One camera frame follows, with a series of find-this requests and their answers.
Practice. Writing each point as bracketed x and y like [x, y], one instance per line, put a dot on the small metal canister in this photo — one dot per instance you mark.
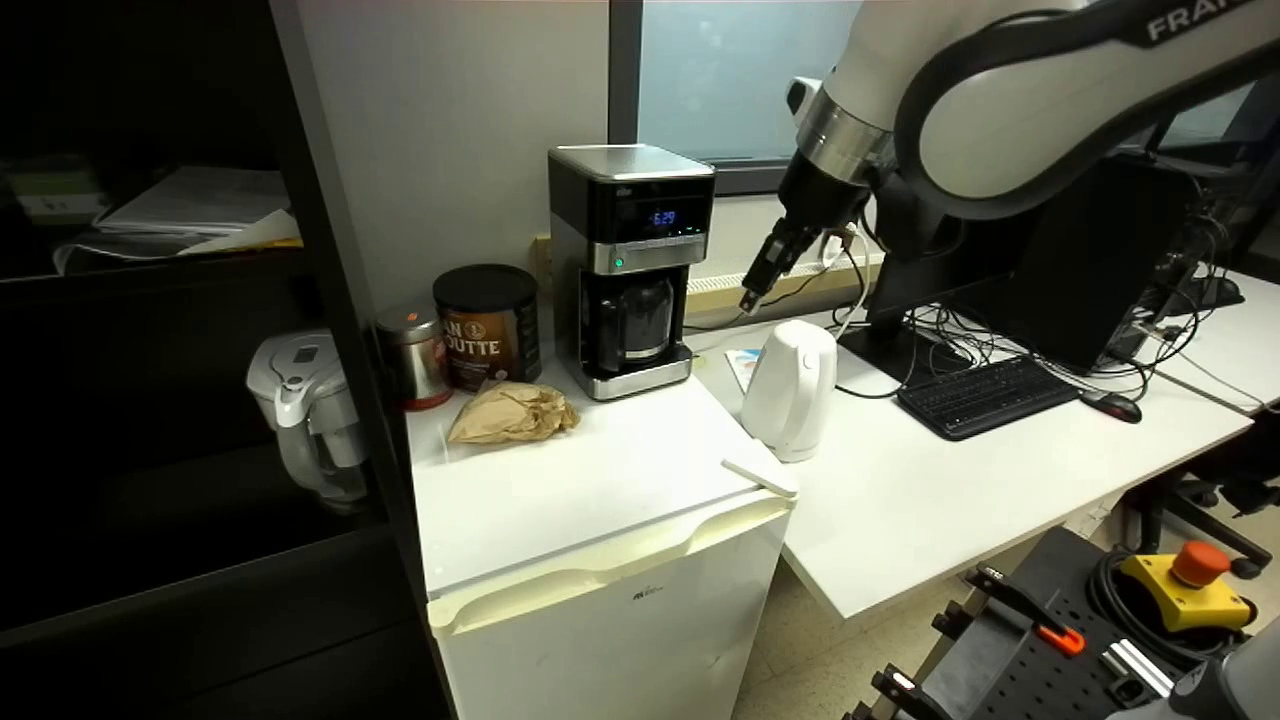
[415, 360]

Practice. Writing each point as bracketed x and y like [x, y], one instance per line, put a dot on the window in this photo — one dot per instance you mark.
[730, 80]

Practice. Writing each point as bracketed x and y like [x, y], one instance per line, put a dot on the black shelf unit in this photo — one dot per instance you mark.
[150, 560]

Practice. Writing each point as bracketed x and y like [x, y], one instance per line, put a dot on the white desk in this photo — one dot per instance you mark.
[960, 500]
[1235, 350]

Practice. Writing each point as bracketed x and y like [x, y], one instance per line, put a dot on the crumpled brown paper bag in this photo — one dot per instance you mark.
[512, 415]

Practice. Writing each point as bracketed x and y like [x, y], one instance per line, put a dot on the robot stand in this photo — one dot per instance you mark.
[1010, 670]

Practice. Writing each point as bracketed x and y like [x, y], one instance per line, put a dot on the black and silver coffee maker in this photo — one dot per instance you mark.
[630, 215]

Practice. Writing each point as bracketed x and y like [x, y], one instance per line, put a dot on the white electric kettle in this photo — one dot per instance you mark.
[790, 390]

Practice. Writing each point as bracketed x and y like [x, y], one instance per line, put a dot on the white mini fridge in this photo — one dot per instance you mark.
[600, 500]

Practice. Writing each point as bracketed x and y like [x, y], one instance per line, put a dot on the yellow emergency stop button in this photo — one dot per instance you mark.
[1185, 590]

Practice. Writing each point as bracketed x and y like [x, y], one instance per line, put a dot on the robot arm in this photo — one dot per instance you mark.
[1010, 90]

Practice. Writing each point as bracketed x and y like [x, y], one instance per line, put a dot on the white fridge door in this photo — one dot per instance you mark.
[620, 630]

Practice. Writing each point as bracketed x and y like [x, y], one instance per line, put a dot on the office chair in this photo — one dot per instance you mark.
[1215, 500]

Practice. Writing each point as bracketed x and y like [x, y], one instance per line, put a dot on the aluminium profile piece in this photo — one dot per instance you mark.
[1138, 668]

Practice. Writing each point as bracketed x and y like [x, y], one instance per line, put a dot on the black keyboard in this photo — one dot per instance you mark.
[985, 397]

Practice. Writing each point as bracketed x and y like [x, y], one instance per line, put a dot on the white water filter jug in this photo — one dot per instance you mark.
[305, 400]

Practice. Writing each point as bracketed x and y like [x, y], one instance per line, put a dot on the black computer mouse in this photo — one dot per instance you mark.
[1112, 406]

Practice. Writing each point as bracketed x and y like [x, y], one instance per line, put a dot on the glass coffee carafe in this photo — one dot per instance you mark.
[640, 320]

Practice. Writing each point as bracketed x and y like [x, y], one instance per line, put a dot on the white plastic strip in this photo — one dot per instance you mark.
[760, 479]

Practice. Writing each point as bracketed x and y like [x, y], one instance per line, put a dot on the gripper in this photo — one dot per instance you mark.
[822, 192]

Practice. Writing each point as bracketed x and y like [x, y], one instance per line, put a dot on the printed leaflet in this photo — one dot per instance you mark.
[742, 368]

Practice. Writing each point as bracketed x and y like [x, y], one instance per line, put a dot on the stack of papers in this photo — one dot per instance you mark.
[200, 210]

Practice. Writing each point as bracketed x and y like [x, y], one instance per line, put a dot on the brown coffee can black lid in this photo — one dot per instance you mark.
[487, 335]

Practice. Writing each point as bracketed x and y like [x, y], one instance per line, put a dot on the black monitor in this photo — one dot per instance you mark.
[1070, 270]

